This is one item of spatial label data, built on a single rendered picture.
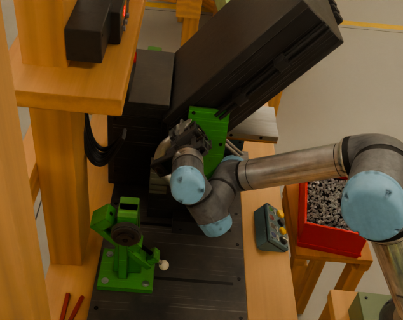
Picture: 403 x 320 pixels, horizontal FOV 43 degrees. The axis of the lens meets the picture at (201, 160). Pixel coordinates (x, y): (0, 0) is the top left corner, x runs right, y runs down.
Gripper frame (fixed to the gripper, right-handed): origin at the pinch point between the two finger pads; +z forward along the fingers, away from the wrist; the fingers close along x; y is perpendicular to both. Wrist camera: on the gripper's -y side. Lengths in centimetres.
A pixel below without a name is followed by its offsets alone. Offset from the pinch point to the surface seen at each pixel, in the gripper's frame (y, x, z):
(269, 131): 17.3, -21.9, 16.7
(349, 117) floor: 43, -132, 211
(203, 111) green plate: 8.1, 0.7, 2.4
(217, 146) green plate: 4.6, -10.2, 2.6
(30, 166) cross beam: -25.7, 23.3, -25.8
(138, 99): -5.9, 13.2, 9.0
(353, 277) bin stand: 10, -81, 9
